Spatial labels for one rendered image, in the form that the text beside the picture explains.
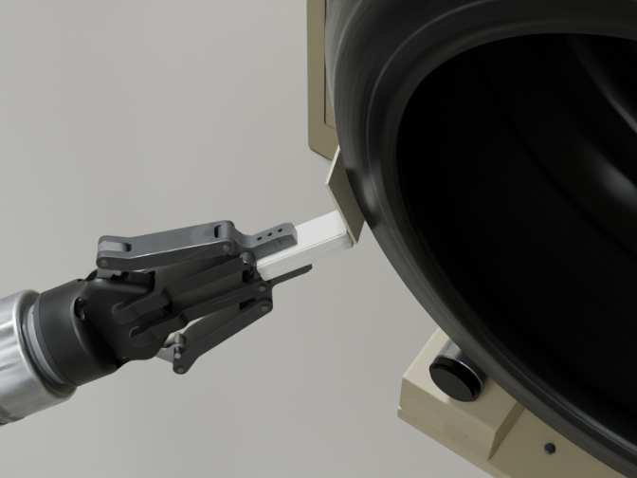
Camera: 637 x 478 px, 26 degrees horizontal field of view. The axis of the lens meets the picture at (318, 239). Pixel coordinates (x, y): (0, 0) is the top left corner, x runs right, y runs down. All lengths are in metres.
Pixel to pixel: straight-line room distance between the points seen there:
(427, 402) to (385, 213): 0.25
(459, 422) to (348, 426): 0.93
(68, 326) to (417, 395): 0.30
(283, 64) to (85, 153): 0.38
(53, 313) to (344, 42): 0.32
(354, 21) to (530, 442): 0.48
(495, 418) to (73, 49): 1.51
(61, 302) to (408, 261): 0.25
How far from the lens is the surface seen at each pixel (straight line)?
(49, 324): 1.01
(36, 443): 2.08
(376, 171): 0.88
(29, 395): 1.03
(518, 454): 1.16
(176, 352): 1.03
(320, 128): 2.23
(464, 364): 1.06
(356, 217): 0.97
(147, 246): 0.98
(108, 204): 2.26
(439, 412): 1.13
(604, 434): 0.99
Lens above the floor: 1.86
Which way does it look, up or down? 58 degrees down
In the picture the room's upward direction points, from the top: straight up
